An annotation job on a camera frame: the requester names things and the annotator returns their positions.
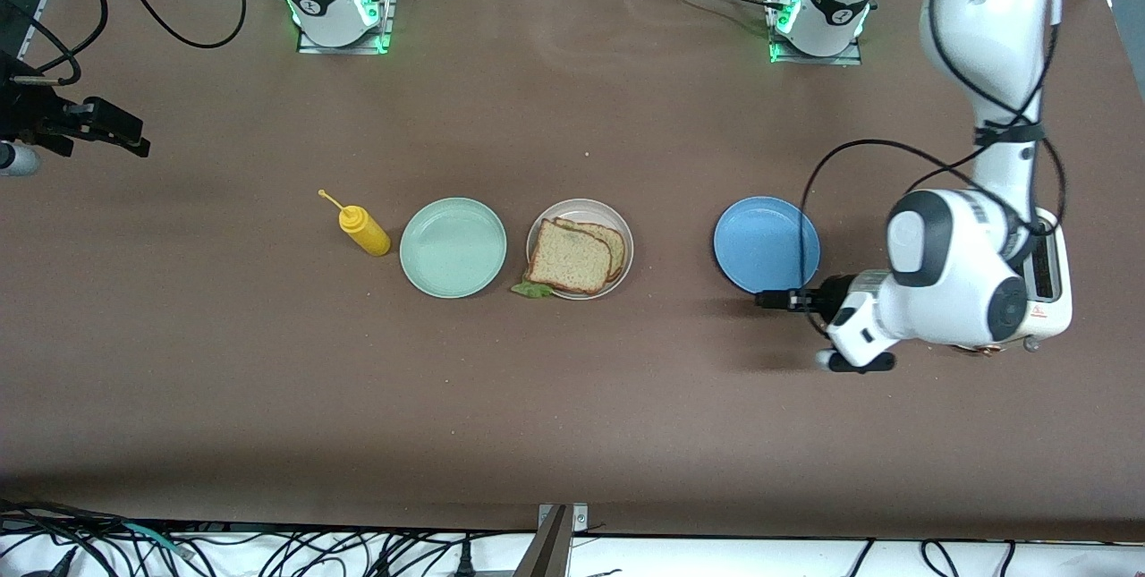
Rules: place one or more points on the yellow squeeze mustard bottle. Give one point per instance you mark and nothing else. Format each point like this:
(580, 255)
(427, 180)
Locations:
(368, 237)

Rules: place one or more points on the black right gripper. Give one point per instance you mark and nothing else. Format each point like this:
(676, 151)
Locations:
(27, 114)

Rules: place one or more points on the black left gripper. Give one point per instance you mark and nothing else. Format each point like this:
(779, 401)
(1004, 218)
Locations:
(833, 294)

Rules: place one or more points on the green lettuce leaf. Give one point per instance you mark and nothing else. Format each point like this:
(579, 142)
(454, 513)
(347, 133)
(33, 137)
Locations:
(534, 290)

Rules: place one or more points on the brown toast bread slice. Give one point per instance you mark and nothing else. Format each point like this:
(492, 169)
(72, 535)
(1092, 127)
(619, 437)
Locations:
(568, 259)
(613, 241)

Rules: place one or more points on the beige round plate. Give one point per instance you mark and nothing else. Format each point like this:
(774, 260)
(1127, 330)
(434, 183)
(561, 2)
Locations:
(626, 237)

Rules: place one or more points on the white two-slot toaster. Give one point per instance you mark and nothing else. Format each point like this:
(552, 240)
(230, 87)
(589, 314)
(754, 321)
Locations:
(1051, 291)

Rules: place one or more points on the blue round plate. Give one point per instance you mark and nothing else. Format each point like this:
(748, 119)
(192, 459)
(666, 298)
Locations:
(767, 246)

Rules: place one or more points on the small silver bracket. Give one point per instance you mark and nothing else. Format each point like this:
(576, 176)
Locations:
(580, 516)

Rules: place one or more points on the aluminium table edge rail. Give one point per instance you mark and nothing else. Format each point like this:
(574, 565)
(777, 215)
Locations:
(36, 13)

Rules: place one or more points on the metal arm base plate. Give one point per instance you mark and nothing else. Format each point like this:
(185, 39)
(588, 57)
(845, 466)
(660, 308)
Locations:
(818, 59)
(389, 13)

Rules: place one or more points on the mint green round plate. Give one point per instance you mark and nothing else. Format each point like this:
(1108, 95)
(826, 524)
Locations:
(453, 248)

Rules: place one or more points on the grey metal post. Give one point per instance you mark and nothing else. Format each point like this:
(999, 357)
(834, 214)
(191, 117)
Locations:
(547, 550)

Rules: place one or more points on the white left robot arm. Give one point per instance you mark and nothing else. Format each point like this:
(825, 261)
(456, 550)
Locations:
(984, 22)

